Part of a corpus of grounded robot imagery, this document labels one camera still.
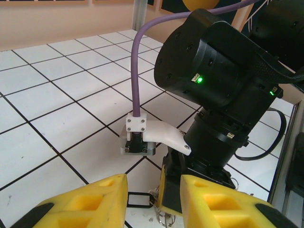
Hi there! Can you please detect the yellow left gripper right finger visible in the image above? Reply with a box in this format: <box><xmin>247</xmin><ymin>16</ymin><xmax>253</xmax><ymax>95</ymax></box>
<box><xmin>179</xmin><ymin>174</ymin><xmax>304</xmax><ymax>228</ymax></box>

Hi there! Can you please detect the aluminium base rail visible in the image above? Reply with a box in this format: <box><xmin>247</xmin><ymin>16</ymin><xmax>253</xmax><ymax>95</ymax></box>
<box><xmin>268</xmin><ymin>99</ymin><xmax>300</xmax><ymax>202</ymax></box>

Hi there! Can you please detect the thin black cable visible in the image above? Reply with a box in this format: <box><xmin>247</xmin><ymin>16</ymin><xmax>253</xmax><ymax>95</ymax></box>
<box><xmin>234</xmin><ymin>108</ymin><xmax>287</xmax><ymax>161</ymax></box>

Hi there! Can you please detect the aluminium frame post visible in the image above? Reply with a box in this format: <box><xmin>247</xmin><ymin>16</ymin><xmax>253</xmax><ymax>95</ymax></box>
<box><xmin>133</xmin><ymin>0</ymin><xmax>149</xmax><ymax>30</ymax></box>

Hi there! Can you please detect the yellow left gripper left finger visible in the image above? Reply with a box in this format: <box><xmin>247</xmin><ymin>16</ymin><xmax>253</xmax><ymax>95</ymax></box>
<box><xmin>10</xmin><ymin>173</ymin><xmax>129</xmax><ymax>228</ymax></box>

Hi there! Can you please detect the black key tag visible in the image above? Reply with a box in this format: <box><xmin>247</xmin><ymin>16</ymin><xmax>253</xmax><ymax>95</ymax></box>
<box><xmin>127</xmin><ymin>191</ymin><xmax>155</xmax><ymax>209</ymax></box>

